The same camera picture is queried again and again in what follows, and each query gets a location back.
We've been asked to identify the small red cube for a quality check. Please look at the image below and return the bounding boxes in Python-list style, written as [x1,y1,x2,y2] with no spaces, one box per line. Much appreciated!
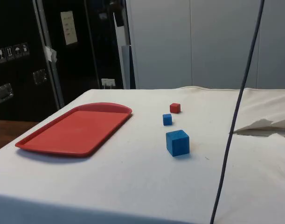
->
[169,103,181,114]

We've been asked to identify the black cable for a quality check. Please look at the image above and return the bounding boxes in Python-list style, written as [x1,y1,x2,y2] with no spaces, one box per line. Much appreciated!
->
[209,0,265,224]

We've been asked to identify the white wall socket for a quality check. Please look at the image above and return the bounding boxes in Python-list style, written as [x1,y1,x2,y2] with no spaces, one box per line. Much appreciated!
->
[101,78,116,90]

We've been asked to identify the black cabinet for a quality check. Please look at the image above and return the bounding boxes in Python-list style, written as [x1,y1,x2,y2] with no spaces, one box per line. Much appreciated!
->
[0,0,132,122]

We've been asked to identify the pale lockers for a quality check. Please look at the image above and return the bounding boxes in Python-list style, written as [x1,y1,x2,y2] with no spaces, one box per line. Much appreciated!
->
[125,0,285,91]

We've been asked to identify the small blue cube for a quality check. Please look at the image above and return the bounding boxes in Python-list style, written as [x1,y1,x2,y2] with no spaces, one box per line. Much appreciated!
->
[162,113,173,126]

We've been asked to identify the large blue cube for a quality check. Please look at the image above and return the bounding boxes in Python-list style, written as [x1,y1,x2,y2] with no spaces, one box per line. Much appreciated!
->
[166,129,190,157]

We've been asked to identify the red plastic tray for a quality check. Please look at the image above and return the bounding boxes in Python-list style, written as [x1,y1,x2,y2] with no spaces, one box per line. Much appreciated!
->
[15,102,133,158]

